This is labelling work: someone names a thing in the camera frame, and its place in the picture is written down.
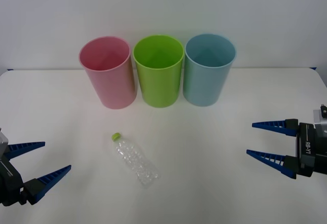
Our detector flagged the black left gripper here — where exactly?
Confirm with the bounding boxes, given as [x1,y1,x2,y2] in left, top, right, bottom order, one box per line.
[0,141,72,207]

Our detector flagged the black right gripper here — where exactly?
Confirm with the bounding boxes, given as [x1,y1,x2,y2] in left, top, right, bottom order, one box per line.
[246,118,327,180]

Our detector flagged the clear plastic bottle green cap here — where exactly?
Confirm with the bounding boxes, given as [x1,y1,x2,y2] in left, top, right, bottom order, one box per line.
[110,132,159,189]

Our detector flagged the pale blue plastic waste bin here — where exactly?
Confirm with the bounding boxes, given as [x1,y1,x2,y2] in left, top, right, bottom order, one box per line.
[182,33,237,107]

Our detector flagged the pink plastic waste bin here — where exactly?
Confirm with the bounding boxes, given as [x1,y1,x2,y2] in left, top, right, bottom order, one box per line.
[78,35,139,110]

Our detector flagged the green plastic waste bin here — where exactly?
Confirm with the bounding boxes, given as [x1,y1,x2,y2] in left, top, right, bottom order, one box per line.
[132,34,185,108]

